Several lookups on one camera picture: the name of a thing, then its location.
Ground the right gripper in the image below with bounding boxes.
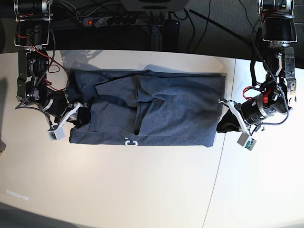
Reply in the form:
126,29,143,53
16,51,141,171
35,95,91,130

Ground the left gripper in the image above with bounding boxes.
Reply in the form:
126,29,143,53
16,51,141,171
216,94,289,135

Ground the blue T-shirt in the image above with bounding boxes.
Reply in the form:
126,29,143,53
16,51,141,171
69,70,226,147

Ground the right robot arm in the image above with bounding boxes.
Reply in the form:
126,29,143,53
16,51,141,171
14,0,90,132

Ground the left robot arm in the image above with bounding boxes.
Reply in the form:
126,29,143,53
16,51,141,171
70,0,297,144

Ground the white power strip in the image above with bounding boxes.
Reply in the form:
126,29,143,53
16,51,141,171
78,16,139,28

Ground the white label on table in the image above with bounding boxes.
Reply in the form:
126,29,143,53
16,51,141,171
6,189,29,197

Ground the black power adapter brick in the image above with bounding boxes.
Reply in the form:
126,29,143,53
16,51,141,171
162,19,180,52

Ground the black tripod stand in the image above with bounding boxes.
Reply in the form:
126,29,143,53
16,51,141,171
190,9,251,46

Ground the grey box under table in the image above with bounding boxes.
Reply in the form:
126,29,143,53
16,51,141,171
121,0,189,12

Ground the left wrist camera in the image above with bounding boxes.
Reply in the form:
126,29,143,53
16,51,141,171
237,133,257,151

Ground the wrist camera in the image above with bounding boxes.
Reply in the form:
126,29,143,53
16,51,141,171
237,133,257,151
47,126,65,141

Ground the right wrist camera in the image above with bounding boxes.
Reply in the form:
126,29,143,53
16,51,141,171
47,126,65,141

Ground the aluminium frame profile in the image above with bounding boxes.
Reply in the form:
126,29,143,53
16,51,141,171
149,11,164,51

